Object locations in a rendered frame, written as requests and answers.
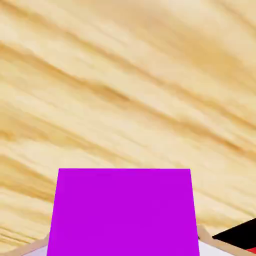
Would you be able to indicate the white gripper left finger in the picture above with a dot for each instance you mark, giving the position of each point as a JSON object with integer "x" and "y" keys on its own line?
{"x": 38, "y": 250}

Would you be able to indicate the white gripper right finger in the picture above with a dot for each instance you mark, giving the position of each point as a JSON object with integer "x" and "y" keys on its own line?
{"x": 210, "y": 249}

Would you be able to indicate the small purple cube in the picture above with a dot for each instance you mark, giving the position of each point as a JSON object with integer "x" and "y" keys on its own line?
{"x": 124, "y": 214}

